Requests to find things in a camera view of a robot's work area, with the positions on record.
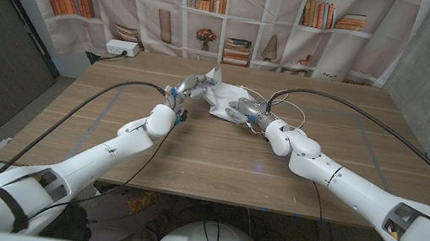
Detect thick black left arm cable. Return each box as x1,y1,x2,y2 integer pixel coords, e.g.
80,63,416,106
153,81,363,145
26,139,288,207
0,61,169,198

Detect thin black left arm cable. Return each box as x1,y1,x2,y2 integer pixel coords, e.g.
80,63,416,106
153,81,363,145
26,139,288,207
28,106,177,240

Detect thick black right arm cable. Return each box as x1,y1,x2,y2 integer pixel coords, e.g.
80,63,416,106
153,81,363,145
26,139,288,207
254,83,430,212

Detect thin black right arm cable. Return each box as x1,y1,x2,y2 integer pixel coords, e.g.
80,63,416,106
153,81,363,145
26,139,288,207
306,180,329,223

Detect black power strip cord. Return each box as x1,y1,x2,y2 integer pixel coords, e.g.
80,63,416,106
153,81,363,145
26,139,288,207
84,44,129,69

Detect purple cloth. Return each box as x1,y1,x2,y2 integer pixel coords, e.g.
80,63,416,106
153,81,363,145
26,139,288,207
84,182,171,241

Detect thin white cable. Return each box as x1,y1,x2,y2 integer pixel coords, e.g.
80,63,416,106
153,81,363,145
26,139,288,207
236,84,310,130

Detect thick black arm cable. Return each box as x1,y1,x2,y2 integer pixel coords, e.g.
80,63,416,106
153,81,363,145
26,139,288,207
0,61,169,198
254,83,430,212

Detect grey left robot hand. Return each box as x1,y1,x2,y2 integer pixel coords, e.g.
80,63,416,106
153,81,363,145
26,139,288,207
163,69,220,117

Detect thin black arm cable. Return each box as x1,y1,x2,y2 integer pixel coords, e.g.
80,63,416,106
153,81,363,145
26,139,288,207
28,106,177,240
306,180,329,223

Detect white power strip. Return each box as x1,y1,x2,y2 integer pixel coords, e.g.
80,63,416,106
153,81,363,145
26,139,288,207
104,38,142,59

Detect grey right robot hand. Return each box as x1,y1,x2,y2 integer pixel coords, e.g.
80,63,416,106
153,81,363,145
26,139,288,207
225,96,281,133

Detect white paper sheet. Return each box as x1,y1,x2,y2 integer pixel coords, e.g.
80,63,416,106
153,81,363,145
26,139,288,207
198,65,259,126

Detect black bag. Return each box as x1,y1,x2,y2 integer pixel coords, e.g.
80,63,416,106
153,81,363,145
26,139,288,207
39,197,96,241

